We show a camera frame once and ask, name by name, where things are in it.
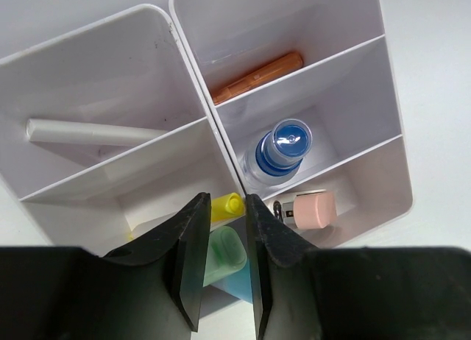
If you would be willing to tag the white pen yellow cap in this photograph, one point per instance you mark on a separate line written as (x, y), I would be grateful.
(224, 209)

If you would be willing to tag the pink white correction tape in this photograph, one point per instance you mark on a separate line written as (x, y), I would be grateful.
(305, 210)

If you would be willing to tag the white organizer tray right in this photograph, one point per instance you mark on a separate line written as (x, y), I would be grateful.
(345, 93)

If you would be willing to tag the clear glue bottle blue cap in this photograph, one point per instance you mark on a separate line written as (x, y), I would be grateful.
(274, 157)

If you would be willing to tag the orange highlighter marker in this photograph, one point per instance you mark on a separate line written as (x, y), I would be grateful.
(280, 67)

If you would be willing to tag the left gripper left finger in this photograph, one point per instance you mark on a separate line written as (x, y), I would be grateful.
(149, 288)

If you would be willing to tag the light blue marker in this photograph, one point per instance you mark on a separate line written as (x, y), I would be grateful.
(237, 284)

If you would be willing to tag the green clear highlighter marker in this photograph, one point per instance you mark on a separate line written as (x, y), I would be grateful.
(226, 255)

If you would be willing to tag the white organizer tray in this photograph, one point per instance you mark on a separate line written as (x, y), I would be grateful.
(345, 93)
(130, 70)

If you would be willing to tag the white thin pen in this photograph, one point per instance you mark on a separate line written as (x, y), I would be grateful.
(66, 132)

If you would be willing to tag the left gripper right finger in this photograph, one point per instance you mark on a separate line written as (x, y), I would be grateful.
(300, 291)

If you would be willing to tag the white organizer tray left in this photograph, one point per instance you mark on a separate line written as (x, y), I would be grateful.
(130, 70)

